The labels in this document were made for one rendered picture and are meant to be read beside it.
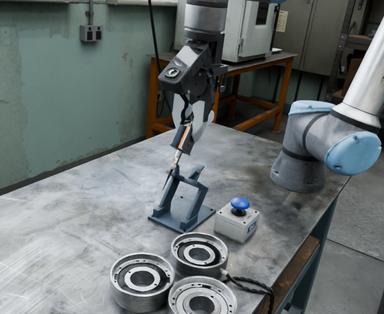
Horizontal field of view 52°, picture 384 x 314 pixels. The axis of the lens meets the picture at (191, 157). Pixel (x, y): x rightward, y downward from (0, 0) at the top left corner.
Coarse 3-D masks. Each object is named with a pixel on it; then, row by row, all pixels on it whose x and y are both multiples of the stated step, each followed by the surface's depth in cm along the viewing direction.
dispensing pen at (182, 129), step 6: (192, 120) 79; (180, 126) 78; (186, 126) 78; (180, 132) 78; (174, 138) 78; (180, 138) 77; (174, 144) 78; (180, 150) 79; (180, 156) 79; (174, 162) 78; (174, 168) 78; (168, 174) 78
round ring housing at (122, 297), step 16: (128, 256) 68; (144, 256) 69; (160, 256) 68; (112, 272) 64; (128, 272) 66; (144, 272) 67; (112, 288) 62; (144, 288) 63; (128, 304) 60; (144, 304) 60; (160, 304) 62
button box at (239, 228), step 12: (228, 204) 87; (216, 216) 83; (228, 216) 82; (240, 216) 83; (252, 216) 83; (216, 228) 84; (228, 228) 82; (240, 228) 81; (252, 228) 84; (240, 240) 81
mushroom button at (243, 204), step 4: (232, 200) 83; (236, 200) 83; (240, 200) 83; (244, 200) 83; (232, 204) 82; (236, 204) 82; (240, 204) 82; (244, 204) 82; (248, 204) 82; (236, 208) 82; (240, 208) 81; (244, 208) 81
